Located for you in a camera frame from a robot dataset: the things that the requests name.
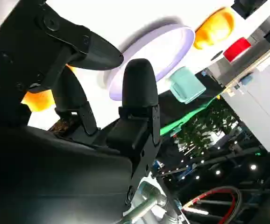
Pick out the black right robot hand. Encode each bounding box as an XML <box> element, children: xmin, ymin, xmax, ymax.
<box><xmin>0</xmin><ymin>0</ymin><xmax>162</xmax><ymax>224</ymax></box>

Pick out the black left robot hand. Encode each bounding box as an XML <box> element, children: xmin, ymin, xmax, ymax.
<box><xmin>231</xmin><ymin>0</ymin><xmax>267</xmax><ymax>20</ymax></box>

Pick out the orange toy bread roll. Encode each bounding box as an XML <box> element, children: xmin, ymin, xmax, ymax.
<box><xmin>192</xmin><ymin>6</ymin><xmax>236</xmax><ymax>50</ymax></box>
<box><xmin>21</xmin><ymin>64</ymin><xmax>77</xmax><ymax>113</ymax></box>

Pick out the red tape roll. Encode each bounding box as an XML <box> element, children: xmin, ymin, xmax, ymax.
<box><xmin>223</xmin><ymin>37</ymin><xmax>251</xmax><ymax>63</ymax></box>

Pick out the small black disc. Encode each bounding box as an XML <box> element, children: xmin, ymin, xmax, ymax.
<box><xmin>210</xmin><ymin>51</ymin><xmax>224</xmax><ymax>62</ymax></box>

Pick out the small blue object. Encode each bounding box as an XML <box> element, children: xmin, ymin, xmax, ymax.
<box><xmin>241</xmin><ymin>74</ymin><xmax>253</xmax><ymax>86</ymax></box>

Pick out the lilac plate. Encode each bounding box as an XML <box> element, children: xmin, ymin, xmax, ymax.
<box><xmin>103</xmin><ymin>15</ymin><xmax>195</xmax><ymax>103</ymax></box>

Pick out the white cabinet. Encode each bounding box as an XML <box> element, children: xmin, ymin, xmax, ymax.
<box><xmin>220</xmin><ymin>46</ymin><xmax>270</xmax><ymax>153</ymax></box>

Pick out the pale green mug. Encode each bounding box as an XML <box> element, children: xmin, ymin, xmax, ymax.
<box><xmin>167</xmin><ymin>66</ymin><xmax>207</xmax><ymax>105</ymax></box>

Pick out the green leafy plant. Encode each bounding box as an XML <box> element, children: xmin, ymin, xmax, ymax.
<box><xmin>178</xmin><ymin>101</ymin><xmax>242</xmax><ymax>161</ymax></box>

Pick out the red cable hoop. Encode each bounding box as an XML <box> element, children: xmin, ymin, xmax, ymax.
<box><xmin>181</xmin><ymin>185</ymin><xmax>243</xmax><ymax>219</ymax></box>

